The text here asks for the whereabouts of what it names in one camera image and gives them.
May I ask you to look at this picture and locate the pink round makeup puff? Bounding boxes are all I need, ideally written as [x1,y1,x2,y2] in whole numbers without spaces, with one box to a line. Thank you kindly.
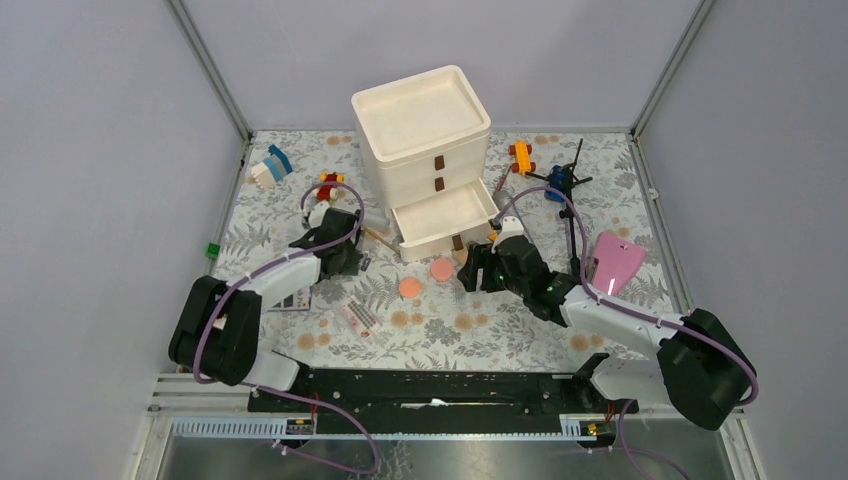
[429,258,455,282]

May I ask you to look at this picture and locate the blue white stacked bricks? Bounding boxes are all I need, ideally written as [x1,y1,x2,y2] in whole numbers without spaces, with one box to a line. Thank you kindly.
[250,144,293,190]

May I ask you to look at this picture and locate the orange round makeup puff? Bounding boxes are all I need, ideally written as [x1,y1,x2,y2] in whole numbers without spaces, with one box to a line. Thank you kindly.
[398,277,422,299]

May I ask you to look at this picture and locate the silver toy microphone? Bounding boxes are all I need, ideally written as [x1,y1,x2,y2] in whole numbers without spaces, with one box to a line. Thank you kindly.
[492,189,515,215]

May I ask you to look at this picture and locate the false eyelash box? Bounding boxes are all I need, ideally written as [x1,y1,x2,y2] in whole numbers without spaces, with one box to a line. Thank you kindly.
[337,297,382,339]

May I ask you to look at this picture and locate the yellow red toy brick car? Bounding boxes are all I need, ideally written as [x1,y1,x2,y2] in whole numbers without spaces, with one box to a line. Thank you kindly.
[509,141,536,175]

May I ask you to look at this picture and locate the red lip gloss tube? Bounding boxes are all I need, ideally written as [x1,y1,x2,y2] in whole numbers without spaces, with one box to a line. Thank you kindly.
[494,164,512,193]

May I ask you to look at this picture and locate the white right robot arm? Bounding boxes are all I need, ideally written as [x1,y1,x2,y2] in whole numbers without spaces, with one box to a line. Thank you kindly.
[457,235,759,430]

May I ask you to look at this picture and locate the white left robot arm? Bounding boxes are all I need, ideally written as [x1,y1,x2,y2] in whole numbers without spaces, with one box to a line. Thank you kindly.
[167,207,363,411]

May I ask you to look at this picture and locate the pink plastic scoop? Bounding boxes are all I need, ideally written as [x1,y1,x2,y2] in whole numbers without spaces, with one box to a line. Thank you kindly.
[587,232,647,296]

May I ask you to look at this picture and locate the gold thin makeup pencil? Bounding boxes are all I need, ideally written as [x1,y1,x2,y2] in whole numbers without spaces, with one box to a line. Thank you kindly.
[364,228,400,256]

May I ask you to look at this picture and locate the clear bottle black cap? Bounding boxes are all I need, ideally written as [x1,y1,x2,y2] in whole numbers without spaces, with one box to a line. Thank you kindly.
[363,212,391,231]

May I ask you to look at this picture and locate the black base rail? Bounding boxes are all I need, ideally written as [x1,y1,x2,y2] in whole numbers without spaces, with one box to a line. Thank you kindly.
[248,366,639,435]

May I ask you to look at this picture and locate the blue toy brick car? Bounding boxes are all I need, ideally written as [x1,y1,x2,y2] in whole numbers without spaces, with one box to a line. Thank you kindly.
[547,165,573,199]

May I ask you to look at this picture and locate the red green white brick toy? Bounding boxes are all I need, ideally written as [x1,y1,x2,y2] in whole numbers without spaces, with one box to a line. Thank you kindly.
[316,172,345,202]

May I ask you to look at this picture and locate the white drawer organizer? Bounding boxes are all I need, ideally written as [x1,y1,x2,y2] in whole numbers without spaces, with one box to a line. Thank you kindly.
[351,65,497,262]

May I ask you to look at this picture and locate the green small cube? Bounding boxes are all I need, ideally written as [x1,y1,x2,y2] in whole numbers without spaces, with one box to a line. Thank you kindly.
[205,243,220,260]

